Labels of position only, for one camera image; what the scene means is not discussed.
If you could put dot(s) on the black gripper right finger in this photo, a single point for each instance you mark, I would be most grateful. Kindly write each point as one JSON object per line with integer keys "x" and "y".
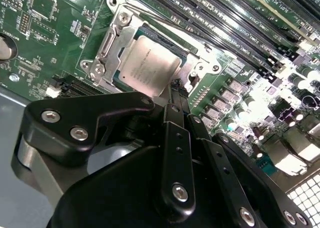
{"x": 223, "y": 168}

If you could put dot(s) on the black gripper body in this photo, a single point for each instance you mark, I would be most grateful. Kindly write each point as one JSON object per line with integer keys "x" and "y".
{"x": 112, "y": 195}

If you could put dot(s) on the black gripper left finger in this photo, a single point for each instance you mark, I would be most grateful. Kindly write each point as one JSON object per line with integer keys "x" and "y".
{"x": 112, "y": 102}

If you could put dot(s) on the silver CPU chip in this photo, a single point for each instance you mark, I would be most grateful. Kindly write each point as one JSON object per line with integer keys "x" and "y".
{"x": 150, "y": 65}

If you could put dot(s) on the thin metal locking lever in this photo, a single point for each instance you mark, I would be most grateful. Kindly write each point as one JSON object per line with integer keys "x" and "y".
{"x": 155, "y": 19}

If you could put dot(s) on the metal socket cover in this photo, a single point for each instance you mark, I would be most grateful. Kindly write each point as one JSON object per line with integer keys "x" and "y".
{"x": 121, "y": 41}

